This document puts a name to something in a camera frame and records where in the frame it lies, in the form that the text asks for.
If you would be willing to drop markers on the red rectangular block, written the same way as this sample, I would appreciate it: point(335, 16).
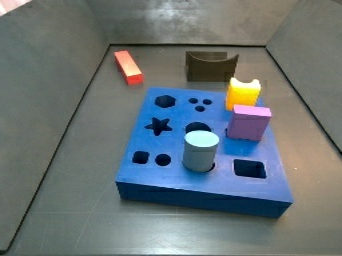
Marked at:
point(127, 65)

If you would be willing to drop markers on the blue shape sorter board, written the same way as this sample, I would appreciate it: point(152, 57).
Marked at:
point(246, 182)

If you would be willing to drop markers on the black curved fixture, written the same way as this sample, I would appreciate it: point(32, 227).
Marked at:
point(210, 66)

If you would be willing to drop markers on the grey-blue cylinder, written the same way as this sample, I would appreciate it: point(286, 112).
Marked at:
point(200, 144)

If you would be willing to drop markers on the purple rectangular block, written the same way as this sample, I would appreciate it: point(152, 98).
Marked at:
point(248, 122)

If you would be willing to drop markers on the yellow notched block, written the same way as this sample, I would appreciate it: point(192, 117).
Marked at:
point(242, 93)

